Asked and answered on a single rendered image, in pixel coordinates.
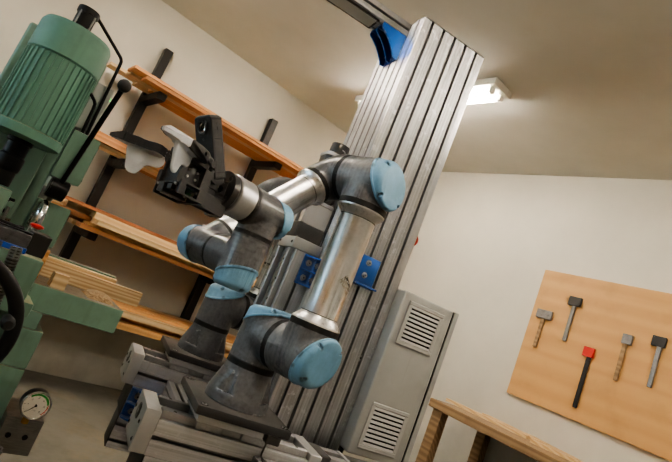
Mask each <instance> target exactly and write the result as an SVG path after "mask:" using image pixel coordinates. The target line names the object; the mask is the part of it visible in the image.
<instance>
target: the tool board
mask: <svg viewBox="0 0 672 462"><path fill-rule="evenodd" d="M507 393H510V394H512V395H514V396H517V397H519V398H521V399H524V400H526V401H529V402H531V403H533V404H536V405H538V406H541V407H543V408H545V409H548V410H550V411H552V412H555V413H557V414H560V415H562V416H564V417H567V418H569V419H571V420H574V421H576V422H579V423H581V424H583V425H586V426H588V427H590V428H593V429H595V430H598V431H600V432H602V433H605V434H607V435H610V436H612V437H614V438H617V439H619V440H621V441H624V442H626V443H629V444H631V445H633V446H636V447H638V448H640V449H643V450H645V451H648V452H650V453H652V454H655V455H657V456H660V457H662V458H664V459H667V460H669V461H671V462H672V294H670V293H665V292H660V291H655V290H649V289H644V288H639V287H634V286H629V285H623V284H618V283H613V282H608V281H603V280H597V279H592V278H587V277H582V276H576V275H571V274H566V273H561V272H556V271H550V270H545V273H544V276H543V279H542V282H541V285H540V288H539V292H538V295H537V298H536V301H535V304H534V307H533V310H532V314H531V317H530V320H529V323H528V326H527V329H526V332H525V336H524V339H523V342H522V345H521V348H520V351H519V354H518V357H517V361H516V364H515V367H514V370H513V373H512V376H511V379H510V383H509V386H508V389H507Z"/></svg>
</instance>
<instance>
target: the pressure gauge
mask: <svg viewBox="0 0 672 462"><path fill-rule="evenodd" d="M36 404H37V407H34V406H35V405H36ZM32 407H34V408H32ZM51 407H52V399H51V397H50V394H49V393H48V391H46V390H45V389H43V388H33V389H30V390H28V391H27V392H25V393H24V394H23V395H22V397H21V398H20V401H19V410H20V414H21V415H22V416H23V417H22V420H21V423H22V424H28V422H29V420H36V419H40V418H42V417H43V416H45V415H46V414H47V413H48V412H49V411H50V409H51ZM31 408H32V409H31ZM29 409H30V410H29ZM27 410H28V411H27ZM25 411H26V412H25Z"/></svg>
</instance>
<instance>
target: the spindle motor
mask: <svg viewBox="0 0 672 462"><path fill-rule="evenodd" d="M110 56H111V55H110V49H109V47H108V46H107V44H106V43H105V42H104V41H102V40H101V39H100V38H99V37H98V36H96V35H95V34H94V33H92V32H91V31H89V30H88V29H86V28H84V27H83V26H81V25H79V24H77V23H75V22H73V21H71V20H69V19H67V18H65V17H62V16H59V15H56V14H47V15H45V16H43V17H42V18H41V20H40V22H39V24H38V25H37V27H36V29H35V31H34V32H33V34H32V36H31V38H30V39H29V41H28V43H27V45H26V47H25V48H24V50H23V52H22V54H21V55H20V57H19V59H18V61H17V62H16V64H15V66H14V68H13V69H12V71H11V73H10V75H9V76H8V78H7V80H6V82H5V83H4V85H3V87H2V89H1V90H0V132H2V133H4V134H6V135H8V134H11V135H14V136H16V137H18V138H21V139H23V140H25V141H27V142H29V143H31V144H33V145H34V146H33V147H34V148H37V149H39V150H42V151H45V152H48V153H53V154H59V153H60V151H61V149H62V147H63V146H62V145H64V143H65V141H66V139H67V137H68V135H69V133H70V132H71V130H72V128H73V126H74V124H75V122H76V120H77V118H78V117H79V115H80V113H81V111H82V109H83V107H84V105H85V103H86V102H87V100H88V98H89V96H90V94H91V92H92V90H93V88H94V87H95V85H96V82H97V81H98V79H99V78H100V76H101V74H102V72H103V70H104V68H105V66H106V64H107V63H108V61H109V59H110Z"/></svg>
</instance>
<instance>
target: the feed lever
mask: <svg viewBox="0 0 672 462"><path fill-rule="evenodd" d="M117 87H118V89H119V90H118V91H117V93H116V94H115V96H114V97H113V99H112V100H111V102H110V104H109V105H108V107H107V108H106V110H105V111H104V113H103V114H102V116H101V118H100V119H99V121H98V122H97V124H96V125H95V127H94V128H93V130H92V131H91V133H90V135H89V136H88V138H87V139H86V141H85V142H84V144H83V145H82V147H81V148H80V150H79V152H78V153H77V155H76V156H75V158H74V159H73V161H72V162H71V164H70V165H69V167H68V169H67V170H66V172H65V173H64V175H63V176H62V178H61V179H59V178H57V177H55V176H54V177H52V178H51V179H50V181H49V183H48V184H47V186H46V188H45V191H44V196H47V198H46V200H48V201H49V202H51V201H52V200H53V199H54V200H56V201H59V202H61V201H63V200H64V199H65V197H66V196H67V194H68V192H69V190H70V187H71V185H70V183H69V182H66V180H67V179H68V177H69V176H70V174H71V173H72V171H73V169H74V168H75V166H76V165H77V163H78V162H79V160H80V159H81V157H82V156H83V154H84V153H85V151H86V150H87V148H88V146H89V145H90V143H91V142H92V140H93V139H94V137H95V136H96V134H97V133H98V131H99V130H100V128H101V127H102V125H103V123H104V122H105V120H106V119H107V117H108V116H109V114H110V113H111V111H112V110H113V108H114V107H115V105H116V104H117V102H118V100H119V99H120V97H121V96H122V94H123V93H127V92H129V91H130V90H131V88H132V85H131V82H130V81H129V80H127V79H121V80H119V81H118V83H117Z"/></svg>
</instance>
